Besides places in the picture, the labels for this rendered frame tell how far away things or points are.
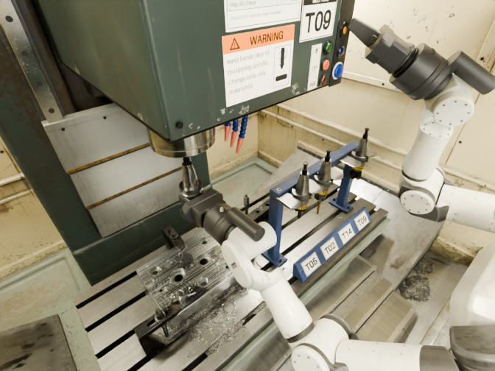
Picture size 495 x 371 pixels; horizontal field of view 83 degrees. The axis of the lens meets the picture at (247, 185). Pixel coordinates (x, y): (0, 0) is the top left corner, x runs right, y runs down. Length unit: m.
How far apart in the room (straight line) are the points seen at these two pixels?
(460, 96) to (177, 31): 0.51
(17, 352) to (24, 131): 0.80
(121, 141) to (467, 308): 1.06
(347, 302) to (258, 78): 0.96
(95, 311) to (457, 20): 1.57
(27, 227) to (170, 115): 1.34
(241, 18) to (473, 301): 0.60
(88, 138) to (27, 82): 0.22
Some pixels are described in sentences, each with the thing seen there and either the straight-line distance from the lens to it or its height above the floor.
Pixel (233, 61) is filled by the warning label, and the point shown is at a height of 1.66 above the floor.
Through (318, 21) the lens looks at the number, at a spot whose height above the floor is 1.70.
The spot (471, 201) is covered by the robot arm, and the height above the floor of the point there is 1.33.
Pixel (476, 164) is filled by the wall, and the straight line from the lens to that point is 1.43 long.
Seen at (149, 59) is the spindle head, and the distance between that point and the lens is 0.42.
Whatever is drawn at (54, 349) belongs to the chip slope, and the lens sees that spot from 1.44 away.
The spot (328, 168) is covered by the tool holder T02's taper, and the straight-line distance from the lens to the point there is 0.93.
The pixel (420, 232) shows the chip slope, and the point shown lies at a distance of 1.53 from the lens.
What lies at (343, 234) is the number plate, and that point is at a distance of 1.19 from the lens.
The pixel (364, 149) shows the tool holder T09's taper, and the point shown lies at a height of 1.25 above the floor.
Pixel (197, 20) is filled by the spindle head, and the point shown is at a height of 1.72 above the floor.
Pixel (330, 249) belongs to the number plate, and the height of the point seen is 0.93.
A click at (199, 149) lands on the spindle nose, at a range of 0.65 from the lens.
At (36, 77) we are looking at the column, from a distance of 1.03.
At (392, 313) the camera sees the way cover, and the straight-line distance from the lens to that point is 1.33.
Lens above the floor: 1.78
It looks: 37 degrees down
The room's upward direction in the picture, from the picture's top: 1 degrees counter-clockwise
